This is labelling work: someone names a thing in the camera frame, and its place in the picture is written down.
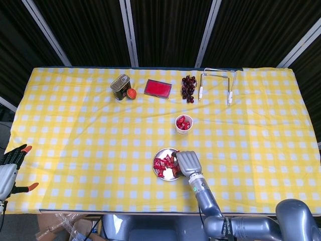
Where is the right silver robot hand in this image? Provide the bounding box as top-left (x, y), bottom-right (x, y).
top-left (171, 150), bottom-right (203, 179)

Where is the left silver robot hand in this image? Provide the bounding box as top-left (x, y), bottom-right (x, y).
top-left (0, 144), bottom-right (40, 201)

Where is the metal bowl of red candies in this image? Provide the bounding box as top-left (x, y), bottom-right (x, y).
top-left (152, 147), bottom-right (184, 181)

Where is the white paper cup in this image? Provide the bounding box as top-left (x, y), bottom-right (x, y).
top-left (175, 114), bottom-right (194, 135)

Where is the brown cardboard box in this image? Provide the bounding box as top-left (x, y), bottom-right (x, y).
top-left (35, 213), bottom-right (103, 241)

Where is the dark red grape bunch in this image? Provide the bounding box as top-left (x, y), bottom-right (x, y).
top-left (181, 75), bottom-right (197, 104)

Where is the grey robot torso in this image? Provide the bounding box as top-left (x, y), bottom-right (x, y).
top-left (101, 214), bottom-right (208, 241)

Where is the yellow white checked tablecloth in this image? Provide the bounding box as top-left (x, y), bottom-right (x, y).
top-left (4, 66), bottom-right (321, 215)

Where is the dark green luncheon meat can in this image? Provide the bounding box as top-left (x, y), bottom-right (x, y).
top-left (110, 73), bottom-right (131, 101)

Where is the black pleated curtain panel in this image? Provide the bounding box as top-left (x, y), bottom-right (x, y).
top-left (288, 32), bottom-right (321, 144)
top-left (203, 0), bottom-right (321, 68)
top-left (0, 0), bottom-right (63, 101)
top-left (32, 0), bottom-right (133, 67)
top-left (130, 0), bottom-right (214, 68)

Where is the metal wire stand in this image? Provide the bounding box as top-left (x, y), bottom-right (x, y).
top-left (198, 67), bottom-right (238, 105)

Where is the silver partition post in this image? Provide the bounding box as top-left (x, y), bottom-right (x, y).
top-left (21, 0), bottom-right (73, 66)
top-left (0, 96), bottom-right (18, 112)
top-left (195, 0), bottom-right (223, 68)
top-left (276, 17), bottom-right (321, 68)
top-left (119, 0), bottom-right (139, 68)

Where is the black printed arm strap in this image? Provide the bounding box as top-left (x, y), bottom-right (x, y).
top-left (220, 217), bottom-right (234, 241)

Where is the red ink pad black frame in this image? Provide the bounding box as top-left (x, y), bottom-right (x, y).
top-left (143, 79), bottom-right (173, 99)

